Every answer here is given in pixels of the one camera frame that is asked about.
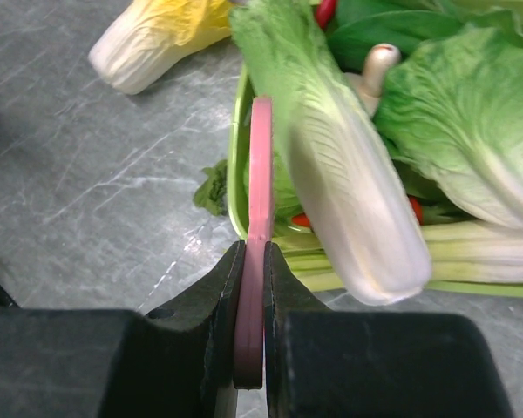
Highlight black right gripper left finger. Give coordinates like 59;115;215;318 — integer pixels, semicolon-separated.
0;241;245;417

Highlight red chili pepper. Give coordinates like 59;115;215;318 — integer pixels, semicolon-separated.
314;0;337;30

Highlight yellow napa cabbage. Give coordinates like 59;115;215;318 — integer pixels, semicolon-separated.
88;0;231;95

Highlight large green napa cabbage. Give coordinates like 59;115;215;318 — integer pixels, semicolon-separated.
229;1;431;306

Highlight beige toy mushroom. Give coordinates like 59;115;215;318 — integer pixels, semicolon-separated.
344;44;401;117

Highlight green paper scrap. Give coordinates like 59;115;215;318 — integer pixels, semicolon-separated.
193;159;228;216

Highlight green bok choy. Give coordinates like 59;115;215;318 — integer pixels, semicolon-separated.
328;1;523;228

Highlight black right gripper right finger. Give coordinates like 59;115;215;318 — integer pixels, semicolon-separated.
263;243;513;417

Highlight green plastic basket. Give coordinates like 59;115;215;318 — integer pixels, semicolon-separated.
228;70;523;298

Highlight green celery stalks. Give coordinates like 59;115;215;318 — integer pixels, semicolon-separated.
274;220;523;297

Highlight pink hand brush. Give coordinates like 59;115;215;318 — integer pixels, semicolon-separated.
234;97;275;390

